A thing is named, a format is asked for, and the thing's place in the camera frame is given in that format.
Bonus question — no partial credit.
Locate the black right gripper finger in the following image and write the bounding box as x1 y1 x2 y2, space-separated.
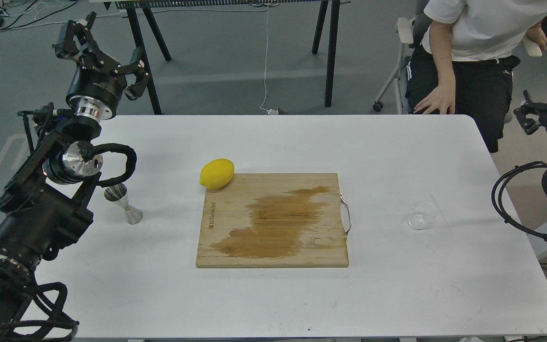
514 90 542 135

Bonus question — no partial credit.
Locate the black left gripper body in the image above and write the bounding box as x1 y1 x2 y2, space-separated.
66 54 127 120

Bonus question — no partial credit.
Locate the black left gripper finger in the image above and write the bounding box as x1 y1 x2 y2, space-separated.
112 46 151 101
52 11 98 66

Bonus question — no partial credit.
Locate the steel double jigger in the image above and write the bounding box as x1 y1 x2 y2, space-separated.
104 183 143 225

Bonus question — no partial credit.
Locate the clear glass cup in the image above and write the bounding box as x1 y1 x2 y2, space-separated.
405 200 438 231

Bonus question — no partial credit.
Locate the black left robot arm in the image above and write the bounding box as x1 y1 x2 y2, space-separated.
0 12 151 342

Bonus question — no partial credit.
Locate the black-legged background table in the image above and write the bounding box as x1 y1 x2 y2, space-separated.
88 0 351 115

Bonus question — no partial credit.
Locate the seated person white shirt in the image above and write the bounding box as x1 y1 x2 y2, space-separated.
405 0 547 153

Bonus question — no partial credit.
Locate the yellow lemon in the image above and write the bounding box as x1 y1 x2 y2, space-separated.
199 158 235 190

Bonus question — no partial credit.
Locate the white rolling chair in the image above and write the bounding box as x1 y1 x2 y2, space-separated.
372 17 416 114

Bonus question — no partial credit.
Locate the wooden cutting board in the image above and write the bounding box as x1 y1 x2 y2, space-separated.
196 173 349 268

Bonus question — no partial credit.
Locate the white hanging power cable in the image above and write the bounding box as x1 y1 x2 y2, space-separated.
259 4 279 115

